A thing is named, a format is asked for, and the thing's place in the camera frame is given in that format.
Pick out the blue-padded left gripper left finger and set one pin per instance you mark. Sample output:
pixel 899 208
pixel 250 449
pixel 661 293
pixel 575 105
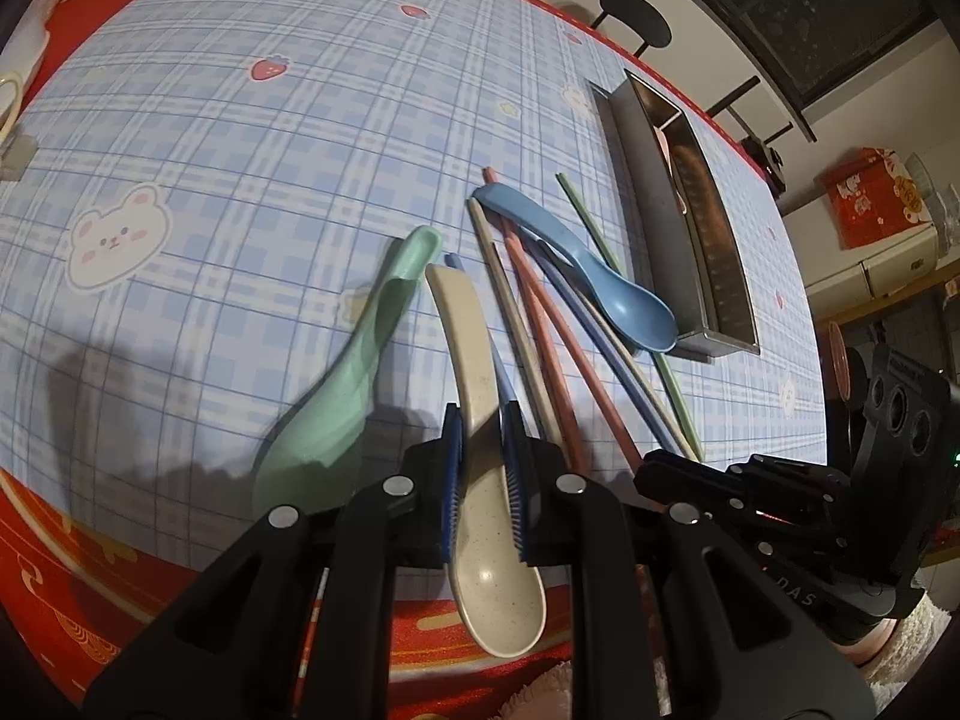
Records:
pixel 428 536

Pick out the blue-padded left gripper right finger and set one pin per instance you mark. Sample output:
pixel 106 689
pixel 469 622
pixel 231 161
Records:
pixel 529 463

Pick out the beige chopstick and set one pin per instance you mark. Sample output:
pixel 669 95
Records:
pixel 535 384
pixel 622 359

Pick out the pink chopstick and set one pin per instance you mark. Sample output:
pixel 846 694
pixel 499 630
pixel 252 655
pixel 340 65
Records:
pixel 554 379
pixel 558 324

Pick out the beige spoon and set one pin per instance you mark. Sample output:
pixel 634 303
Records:
pixel 501 600

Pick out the green spoon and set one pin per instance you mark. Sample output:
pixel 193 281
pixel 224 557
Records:
pixel 312 462

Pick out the green chopstick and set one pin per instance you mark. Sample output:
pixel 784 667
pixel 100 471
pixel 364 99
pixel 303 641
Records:
pixel 675 401

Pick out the blue spoon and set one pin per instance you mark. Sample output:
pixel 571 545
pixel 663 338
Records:
pixel 637 314

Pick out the pink spoon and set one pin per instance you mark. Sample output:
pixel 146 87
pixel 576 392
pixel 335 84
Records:
pixel 667 157

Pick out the white refrigerator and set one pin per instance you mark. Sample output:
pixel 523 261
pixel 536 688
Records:
pixel 838 279

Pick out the stainless steel utensil tray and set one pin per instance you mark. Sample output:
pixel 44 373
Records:
pixel 694 260

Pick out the red cloth on refrigerator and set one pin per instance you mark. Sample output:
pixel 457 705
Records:
pixel 873 197

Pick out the red tablecloth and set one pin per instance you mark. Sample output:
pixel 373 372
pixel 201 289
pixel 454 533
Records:
pixel 97 599

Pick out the rice cooker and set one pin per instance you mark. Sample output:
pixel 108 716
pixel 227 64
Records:
pixel 768 162

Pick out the blue plaid table mat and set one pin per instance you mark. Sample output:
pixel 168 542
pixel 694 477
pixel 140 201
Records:
pixel 300 239

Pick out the black metal rack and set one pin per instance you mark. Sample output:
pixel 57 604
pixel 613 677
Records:
pixel 751 108

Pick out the black round stool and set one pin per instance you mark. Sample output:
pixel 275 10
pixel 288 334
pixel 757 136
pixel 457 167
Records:
pixel 642 18

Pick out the yellow cup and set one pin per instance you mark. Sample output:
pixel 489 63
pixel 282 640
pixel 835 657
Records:
pixel 13 89

